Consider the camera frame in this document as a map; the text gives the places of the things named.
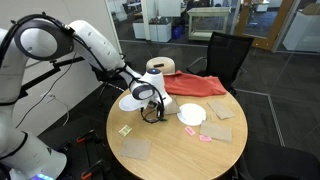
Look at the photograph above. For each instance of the brown napkin front left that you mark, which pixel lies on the brown napkin front left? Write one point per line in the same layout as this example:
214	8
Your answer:
136	148

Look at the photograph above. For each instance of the orange handled clamp upper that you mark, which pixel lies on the orange handled clamp upper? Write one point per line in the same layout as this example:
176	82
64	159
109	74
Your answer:
91	134

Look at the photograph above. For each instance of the white paper plate centre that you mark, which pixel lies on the white paper plate centre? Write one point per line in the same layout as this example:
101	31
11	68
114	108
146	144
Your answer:
191	114

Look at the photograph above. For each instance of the brown napkin near mug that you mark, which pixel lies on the brown napkin near mug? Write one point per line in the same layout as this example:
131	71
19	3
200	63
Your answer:
172	107

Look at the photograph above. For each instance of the pink sticky note upper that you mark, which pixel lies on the pink sticky note upper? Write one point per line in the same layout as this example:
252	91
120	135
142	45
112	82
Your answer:
190	131

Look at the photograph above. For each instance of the orange handled clamp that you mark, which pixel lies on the orange handled clamp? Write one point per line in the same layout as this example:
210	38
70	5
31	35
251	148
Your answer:
91	134
88	173

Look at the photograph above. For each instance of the yellow sticky note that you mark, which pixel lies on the yellow sticky note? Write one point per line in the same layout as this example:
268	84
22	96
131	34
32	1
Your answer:
124	131

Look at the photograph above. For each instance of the black mesh office chair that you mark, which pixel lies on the black mesh office chair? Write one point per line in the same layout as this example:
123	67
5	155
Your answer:
225	56

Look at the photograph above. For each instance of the pink sticky note lower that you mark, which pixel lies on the pink sticky note lower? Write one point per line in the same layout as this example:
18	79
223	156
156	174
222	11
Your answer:
205	138

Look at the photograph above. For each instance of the brown napkin far right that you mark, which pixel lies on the brown napkin far right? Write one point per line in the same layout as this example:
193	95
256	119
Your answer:
221	110

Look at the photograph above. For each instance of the black chair front right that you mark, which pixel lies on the black chair front right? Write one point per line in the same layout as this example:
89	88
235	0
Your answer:
265	161

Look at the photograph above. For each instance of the black chair by wall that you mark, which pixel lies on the black chair by wall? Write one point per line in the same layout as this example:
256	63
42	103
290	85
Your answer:
110	75

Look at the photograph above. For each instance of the cream utility cart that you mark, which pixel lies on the cream utility cart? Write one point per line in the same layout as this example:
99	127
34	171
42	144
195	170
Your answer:
204	21

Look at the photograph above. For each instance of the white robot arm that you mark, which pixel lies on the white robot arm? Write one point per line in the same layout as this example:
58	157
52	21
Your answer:
33	49

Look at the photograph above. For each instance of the small white plate left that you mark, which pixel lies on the small white plate left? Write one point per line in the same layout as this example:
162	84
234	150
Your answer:
129	103

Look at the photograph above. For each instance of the pink sticky note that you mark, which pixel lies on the pink sticky note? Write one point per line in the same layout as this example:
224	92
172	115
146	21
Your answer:
190	131
205	138

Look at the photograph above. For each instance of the orange handled clamp lower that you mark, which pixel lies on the orange handled clamp lower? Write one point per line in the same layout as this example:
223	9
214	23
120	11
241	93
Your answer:
88	173

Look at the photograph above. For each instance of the orange red cloth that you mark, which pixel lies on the orange red cloth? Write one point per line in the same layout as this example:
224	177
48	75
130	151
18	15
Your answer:
186	84

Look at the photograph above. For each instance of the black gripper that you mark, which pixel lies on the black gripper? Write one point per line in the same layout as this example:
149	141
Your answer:
154	106

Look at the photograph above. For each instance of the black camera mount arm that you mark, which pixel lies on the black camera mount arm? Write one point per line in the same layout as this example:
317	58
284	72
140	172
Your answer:
56	68

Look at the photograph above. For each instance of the beige round stool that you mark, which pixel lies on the beige round stool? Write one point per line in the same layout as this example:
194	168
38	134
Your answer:
165	64

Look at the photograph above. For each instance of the brown napkin right front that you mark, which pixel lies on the brown napkin right front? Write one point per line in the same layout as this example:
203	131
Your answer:
216	131

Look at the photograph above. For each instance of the white cabinet behind glass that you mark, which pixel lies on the white cabinet behind glass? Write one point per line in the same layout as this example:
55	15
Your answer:
158	32

